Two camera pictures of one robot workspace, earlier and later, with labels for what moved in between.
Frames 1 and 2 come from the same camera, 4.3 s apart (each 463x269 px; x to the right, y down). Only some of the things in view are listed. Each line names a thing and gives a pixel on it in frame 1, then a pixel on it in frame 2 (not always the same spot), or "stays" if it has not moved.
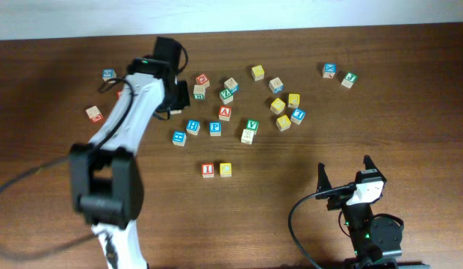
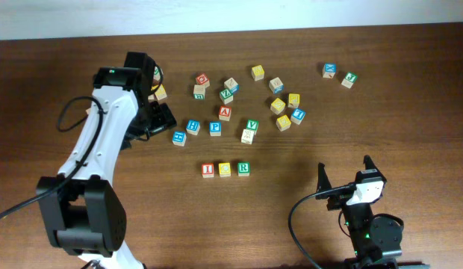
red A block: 225,113 stays
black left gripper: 184,99 to 164,119
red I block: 207,170 stays
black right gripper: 338,200 stays
